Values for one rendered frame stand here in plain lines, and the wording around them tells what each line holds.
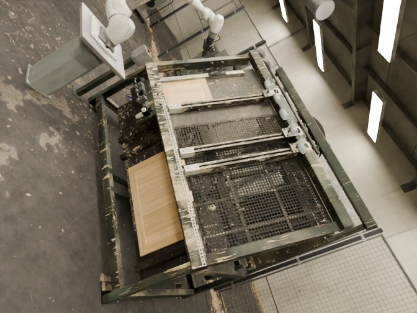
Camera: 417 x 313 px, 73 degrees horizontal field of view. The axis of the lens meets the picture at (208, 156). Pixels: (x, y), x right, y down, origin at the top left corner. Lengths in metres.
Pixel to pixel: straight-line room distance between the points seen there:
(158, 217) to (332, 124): 6.21
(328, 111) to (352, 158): 1.48
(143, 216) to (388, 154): 6.15
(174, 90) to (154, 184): 1.00
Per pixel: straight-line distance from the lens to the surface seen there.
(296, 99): 3.62
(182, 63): 3.32
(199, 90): 3.05
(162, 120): 2.70
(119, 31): 2.62
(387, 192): 7.32
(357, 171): 7.45
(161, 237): 2.55
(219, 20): 2.95
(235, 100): 2.94
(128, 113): 3.41
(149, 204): 2.69
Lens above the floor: 1.64
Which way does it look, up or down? 12 degrees down
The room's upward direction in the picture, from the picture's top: 65 degrees clockwise
